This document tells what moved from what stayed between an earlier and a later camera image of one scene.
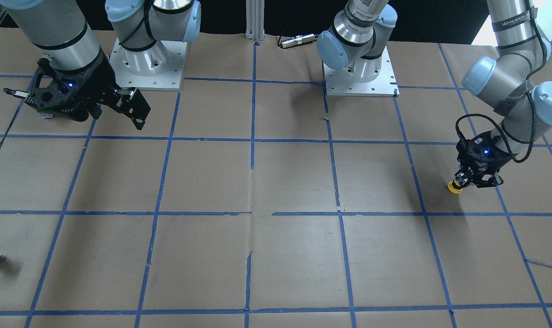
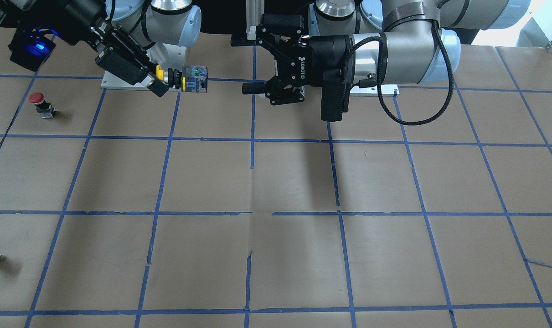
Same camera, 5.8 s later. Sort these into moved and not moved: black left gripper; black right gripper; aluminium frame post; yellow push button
Moved: yellow push button; black left gripper; black right gripper
Not moved: aluminium frame post
